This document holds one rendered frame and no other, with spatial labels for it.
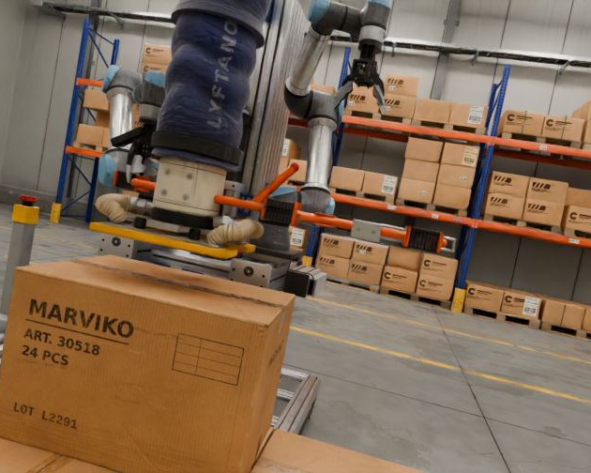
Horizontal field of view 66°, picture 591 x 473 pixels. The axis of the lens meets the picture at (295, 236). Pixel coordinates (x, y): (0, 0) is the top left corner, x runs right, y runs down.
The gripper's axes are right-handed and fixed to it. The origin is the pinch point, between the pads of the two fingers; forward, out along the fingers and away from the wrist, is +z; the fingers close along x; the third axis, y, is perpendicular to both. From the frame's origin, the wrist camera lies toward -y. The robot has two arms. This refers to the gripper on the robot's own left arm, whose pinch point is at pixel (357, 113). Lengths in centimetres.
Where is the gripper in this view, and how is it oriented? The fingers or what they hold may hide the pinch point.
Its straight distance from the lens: 146.4
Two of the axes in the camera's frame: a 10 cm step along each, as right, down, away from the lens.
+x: 9.6, 2.0, -2.1
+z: -1.9, 9.8, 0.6
